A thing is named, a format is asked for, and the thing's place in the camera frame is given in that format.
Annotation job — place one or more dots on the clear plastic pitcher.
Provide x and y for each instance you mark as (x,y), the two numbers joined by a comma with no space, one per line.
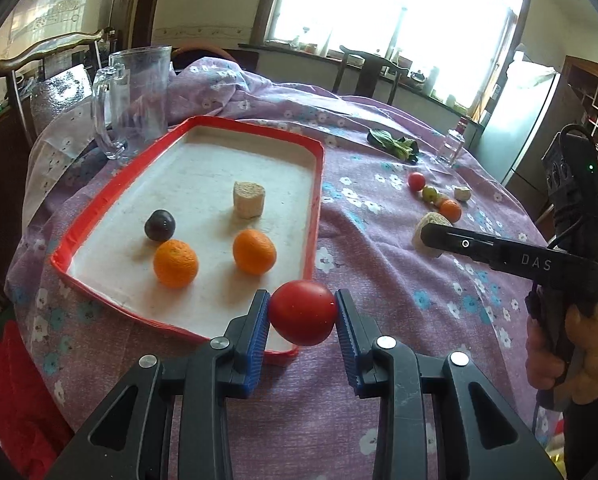
(129,100)

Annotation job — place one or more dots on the small corn piece hidden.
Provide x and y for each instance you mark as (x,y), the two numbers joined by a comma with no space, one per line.
(440,199)

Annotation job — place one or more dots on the large red tomato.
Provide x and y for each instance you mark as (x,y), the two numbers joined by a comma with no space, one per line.
(303,312)

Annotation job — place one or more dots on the red cloth under table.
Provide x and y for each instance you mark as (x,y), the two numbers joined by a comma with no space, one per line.
(33,432)

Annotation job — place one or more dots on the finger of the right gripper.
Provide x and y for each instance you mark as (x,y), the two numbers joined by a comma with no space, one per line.
(505,256)

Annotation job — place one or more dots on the dark wooden chair far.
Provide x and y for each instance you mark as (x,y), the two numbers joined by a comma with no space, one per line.
(370,73)

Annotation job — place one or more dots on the small glass bottle red cap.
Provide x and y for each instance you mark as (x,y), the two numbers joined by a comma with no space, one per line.
(452,143)

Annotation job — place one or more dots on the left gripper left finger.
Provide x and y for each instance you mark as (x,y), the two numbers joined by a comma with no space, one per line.
(128,436)

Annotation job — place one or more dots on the green grape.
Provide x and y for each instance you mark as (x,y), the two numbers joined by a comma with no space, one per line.
(429,194)

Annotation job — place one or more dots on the green leafy vegetable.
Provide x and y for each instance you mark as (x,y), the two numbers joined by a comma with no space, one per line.
(404,149)

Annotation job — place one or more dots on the small red tomato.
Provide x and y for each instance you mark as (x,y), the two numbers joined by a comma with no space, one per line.
(416,181)

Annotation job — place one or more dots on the orange tangerine tray left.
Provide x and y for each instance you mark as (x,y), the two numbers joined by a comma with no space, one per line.
(175,264)

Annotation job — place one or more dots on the red rimmed white tray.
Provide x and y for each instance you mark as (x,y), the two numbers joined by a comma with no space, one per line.
(190,172)

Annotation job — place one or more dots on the orange tangerine tray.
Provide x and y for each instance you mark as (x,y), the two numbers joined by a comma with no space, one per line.
(254,252)
(175,264)

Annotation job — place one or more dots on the round backed wooden chair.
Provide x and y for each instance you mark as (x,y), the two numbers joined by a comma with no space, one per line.
(185,55)

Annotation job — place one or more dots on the dark purple plum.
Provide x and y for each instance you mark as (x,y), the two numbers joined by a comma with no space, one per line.
(160,226)

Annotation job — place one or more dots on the orange tangerine from table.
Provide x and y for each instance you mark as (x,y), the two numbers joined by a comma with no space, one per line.
(450,210)

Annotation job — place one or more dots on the orange tangerine tray right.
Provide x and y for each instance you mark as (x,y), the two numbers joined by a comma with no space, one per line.
(254,252)

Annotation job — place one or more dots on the wooden chair near pitcher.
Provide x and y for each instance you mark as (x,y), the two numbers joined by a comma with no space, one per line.
(77,54)

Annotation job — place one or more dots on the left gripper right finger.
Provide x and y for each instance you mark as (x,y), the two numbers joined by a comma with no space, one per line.
(478,433)

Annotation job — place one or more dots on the silver refrigerator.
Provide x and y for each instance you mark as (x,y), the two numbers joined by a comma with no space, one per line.
(509,129)

